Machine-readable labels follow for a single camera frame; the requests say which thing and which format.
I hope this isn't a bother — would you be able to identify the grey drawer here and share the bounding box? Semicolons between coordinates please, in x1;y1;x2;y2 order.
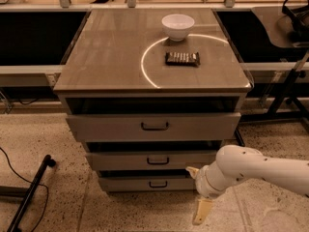
98;176;195;192
86;150;216;171
67;112;240;142

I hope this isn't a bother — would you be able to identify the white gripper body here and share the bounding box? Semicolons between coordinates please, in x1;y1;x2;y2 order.
195;163;225;199

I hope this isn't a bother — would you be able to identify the black stand leg left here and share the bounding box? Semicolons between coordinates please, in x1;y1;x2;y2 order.
0;155;56;232

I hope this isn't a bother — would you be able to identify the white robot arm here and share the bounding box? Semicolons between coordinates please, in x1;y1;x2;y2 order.
185;145;309;225

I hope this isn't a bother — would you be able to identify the grey drawer cabinet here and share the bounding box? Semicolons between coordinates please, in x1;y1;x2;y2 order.
54;9;251;179

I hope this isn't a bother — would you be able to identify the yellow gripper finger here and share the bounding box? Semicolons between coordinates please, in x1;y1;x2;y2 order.
185;166;199;179
192;197;212;225

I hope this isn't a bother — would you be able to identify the white bowl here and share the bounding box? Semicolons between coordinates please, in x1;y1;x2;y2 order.
161;14;195;42

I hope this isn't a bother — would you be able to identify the dark snack bar packet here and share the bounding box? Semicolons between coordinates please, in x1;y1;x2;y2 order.
165;52;200;67

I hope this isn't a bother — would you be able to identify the black floor cable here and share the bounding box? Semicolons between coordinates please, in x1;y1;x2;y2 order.
0;146;50;232

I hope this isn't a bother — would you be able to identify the black headset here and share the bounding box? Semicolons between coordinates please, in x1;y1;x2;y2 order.
282;0;309;42

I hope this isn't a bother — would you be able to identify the black side table stand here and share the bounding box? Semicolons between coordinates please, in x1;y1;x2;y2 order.
240;6;309;131

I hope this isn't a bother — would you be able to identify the cabinet caster wheel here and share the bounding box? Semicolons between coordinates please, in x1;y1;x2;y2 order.
235;129;245;147

